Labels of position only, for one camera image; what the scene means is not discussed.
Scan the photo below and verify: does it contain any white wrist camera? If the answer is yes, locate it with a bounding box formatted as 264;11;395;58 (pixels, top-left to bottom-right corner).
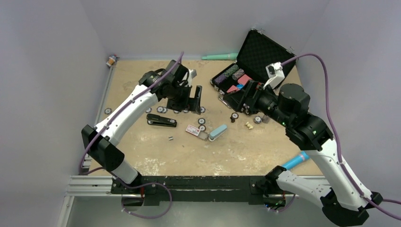
187;69;197;86
263;62;285;89

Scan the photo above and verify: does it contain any cream chess piece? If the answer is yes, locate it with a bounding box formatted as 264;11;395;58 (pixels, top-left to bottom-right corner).
245;122;253;130

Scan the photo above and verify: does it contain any light blue stapler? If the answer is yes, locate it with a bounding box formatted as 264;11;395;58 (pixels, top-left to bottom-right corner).
209;124;227;142

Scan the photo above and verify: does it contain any black stapler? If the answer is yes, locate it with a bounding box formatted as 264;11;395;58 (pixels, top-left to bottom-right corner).
146;113;177;128

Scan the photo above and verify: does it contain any black poker chip case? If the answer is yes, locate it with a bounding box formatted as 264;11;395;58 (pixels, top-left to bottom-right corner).
210;29;295;108

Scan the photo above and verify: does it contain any poker chip row right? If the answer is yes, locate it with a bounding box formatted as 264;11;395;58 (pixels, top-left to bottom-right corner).
144;106;207;114

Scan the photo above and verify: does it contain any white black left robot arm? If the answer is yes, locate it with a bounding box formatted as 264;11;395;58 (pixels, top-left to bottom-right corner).
81;60;202;193

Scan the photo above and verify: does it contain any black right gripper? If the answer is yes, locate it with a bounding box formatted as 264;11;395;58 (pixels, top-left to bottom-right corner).
222;79;290;127

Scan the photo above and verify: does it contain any aluminium frame rail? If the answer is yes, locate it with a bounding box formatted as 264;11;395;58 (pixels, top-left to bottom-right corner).
58;66;333;227

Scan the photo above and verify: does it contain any blue pen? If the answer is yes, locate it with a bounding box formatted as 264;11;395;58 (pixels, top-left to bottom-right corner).
281;151;310;170

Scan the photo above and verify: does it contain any mint green tube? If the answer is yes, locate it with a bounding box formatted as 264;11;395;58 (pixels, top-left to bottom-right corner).
201;53;238;61

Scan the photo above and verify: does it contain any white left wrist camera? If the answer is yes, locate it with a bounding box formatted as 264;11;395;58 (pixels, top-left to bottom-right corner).
187;69;197;86

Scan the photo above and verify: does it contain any poker chip far right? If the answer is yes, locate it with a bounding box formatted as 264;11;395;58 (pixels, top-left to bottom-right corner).
253;116;262;124

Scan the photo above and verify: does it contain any pink card deck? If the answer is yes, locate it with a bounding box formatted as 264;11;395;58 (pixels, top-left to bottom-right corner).
237;74;251;85

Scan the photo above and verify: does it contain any poker chip above box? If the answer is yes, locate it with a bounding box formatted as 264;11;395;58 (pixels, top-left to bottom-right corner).
198;118;206;125

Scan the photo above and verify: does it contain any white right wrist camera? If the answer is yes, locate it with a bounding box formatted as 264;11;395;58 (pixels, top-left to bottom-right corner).
263;62;285;89

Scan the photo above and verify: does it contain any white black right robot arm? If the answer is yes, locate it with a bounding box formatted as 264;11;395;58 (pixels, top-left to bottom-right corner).
223;80;383;227

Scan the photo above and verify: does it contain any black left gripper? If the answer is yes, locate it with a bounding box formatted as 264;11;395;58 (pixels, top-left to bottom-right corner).
167;83;201;114

